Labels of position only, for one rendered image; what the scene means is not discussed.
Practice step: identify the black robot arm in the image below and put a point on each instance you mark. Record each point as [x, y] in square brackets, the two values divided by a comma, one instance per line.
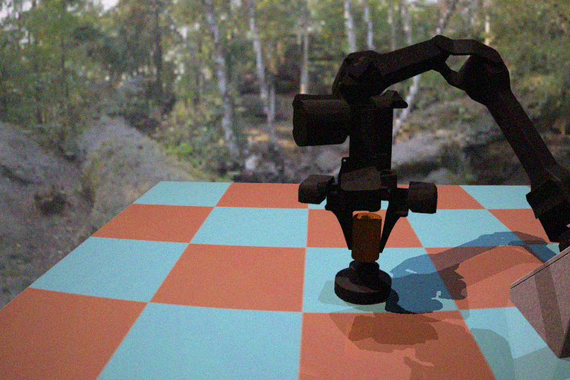
[356, 108]

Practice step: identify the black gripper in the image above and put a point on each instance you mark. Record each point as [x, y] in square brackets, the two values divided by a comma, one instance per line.
[420, 197]

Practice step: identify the orange knob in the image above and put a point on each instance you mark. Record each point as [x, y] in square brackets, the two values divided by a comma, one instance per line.
[366, 236]

